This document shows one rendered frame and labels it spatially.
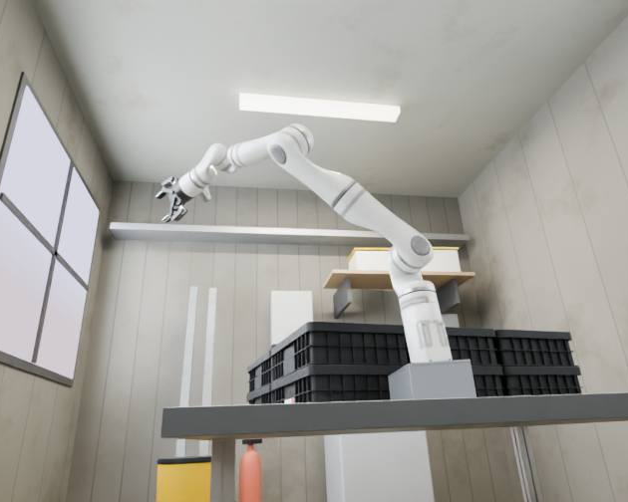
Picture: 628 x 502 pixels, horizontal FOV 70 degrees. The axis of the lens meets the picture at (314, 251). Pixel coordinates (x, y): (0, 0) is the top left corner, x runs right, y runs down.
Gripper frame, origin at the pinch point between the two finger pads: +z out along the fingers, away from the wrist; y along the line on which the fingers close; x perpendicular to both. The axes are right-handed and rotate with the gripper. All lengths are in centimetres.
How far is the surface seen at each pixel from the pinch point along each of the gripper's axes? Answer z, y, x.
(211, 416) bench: -52, 75, -52
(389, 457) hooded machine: 58, 125, 192
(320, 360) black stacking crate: -40, 68, -1
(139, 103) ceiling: 98, -168, 101
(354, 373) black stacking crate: -45, 74, 5
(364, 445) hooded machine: 67, 112, 183
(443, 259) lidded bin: -9, 2, 289
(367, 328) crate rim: -50, 65, 11
